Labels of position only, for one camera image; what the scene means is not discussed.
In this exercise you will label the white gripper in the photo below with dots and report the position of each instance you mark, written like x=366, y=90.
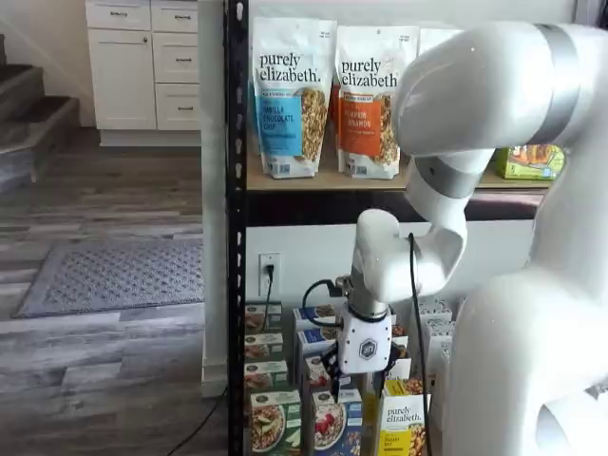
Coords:
x=366, y=347

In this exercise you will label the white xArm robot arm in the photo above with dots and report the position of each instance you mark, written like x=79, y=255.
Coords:
x=522, y=332

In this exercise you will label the yellow purely elizabeth box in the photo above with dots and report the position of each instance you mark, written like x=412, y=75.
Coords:
x=401, y=366
x=404, y=418
x=400, y=330

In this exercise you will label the white patterned pantry box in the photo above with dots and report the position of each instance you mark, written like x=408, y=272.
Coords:
x=434, y=308
x=437, y=332

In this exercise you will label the green oatmeal box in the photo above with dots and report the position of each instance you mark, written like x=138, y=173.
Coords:
x=275, y=423
x=266, y=375
x=261, y=316
x=263, y=347

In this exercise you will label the green Bobo's apple pie box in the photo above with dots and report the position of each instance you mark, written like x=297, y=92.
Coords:
x=527, y=164

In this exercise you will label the orange label granola bag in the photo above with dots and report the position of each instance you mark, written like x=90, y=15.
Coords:
x=366, y=104
x=334, y=114

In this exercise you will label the black metal shelving rack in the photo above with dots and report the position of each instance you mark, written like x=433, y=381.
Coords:
x=235, y=142

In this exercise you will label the grey textured floor mat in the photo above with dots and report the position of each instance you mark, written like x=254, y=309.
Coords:
x=119, y=278

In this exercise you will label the blue label granola bag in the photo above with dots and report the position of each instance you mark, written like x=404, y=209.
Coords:
x=285, y=95

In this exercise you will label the red label granola bag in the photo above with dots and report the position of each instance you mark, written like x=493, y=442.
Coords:
x=437, y=40

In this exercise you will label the white drawer cabinet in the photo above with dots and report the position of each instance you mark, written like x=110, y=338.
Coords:
x=123, y=81

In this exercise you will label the grey wooden stairs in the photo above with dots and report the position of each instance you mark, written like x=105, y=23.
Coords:
x=33, y=114

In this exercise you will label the white wall outlet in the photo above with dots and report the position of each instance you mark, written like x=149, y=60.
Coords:
x=270, y=285

